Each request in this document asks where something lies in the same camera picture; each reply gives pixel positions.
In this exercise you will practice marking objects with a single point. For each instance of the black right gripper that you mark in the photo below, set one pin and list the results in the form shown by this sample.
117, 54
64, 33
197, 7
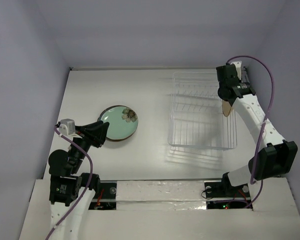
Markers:
226, 103

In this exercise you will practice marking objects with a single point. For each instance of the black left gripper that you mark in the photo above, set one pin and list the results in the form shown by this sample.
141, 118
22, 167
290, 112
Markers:
92, 133

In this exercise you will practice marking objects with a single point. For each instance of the light green flower plate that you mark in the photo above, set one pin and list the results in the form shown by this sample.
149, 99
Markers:
123, 122

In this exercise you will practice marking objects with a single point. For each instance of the beige yellow plate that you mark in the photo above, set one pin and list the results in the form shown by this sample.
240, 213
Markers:
226, 108

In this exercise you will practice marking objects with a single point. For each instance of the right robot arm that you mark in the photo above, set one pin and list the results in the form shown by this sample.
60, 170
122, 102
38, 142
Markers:
274, 155

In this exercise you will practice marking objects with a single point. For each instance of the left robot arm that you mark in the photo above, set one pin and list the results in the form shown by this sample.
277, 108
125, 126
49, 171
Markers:
73, 184

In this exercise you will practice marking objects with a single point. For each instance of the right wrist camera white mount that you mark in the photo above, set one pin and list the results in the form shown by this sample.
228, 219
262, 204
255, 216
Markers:
238, 66

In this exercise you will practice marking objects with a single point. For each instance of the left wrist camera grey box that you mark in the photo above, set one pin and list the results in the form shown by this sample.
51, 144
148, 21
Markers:
66, 127

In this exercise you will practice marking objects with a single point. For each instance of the white wire dish rack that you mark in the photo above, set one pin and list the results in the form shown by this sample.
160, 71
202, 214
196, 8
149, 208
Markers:
197, 119

